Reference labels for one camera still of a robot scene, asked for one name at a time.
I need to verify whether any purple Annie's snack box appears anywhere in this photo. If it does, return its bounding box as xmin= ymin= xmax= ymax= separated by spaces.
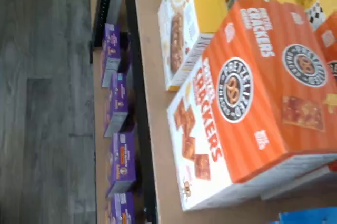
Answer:
xmin=105 ymin=192 xmax=136 ymax=224
xmin=105 ymin=132 xmax=137 ymax=199
xmin=101 ymin=23 xmax=123 ymax=89
xmin=103 ymin=72 xmax=131 ymax=138

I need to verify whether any wooden shelf board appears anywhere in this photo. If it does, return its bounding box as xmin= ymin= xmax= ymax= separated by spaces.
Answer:
xmin=131 ymin=0 xmax=337 ymax=224
xmin=88 ymin=0 xmax=112 ymax=224

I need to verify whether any orange pretzel crackers box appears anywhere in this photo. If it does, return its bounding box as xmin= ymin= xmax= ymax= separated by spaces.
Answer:
xmin=166 ymin=0 xmax=337 ymax=212
xmin=314 ymin=10 xmax=337 ymax=79

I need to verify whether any blue white pretzel crackers box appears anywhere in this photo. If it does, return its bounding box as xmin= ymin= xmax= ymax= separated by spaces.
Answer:
xmin=268 ymin=206 xmax=337 ymax=224

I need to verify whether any black metal shelf frame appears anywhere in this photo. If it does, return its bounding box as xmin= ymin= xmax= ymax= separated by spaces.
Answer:
xmin=89 ymin=0 xmax=160 ymax=224

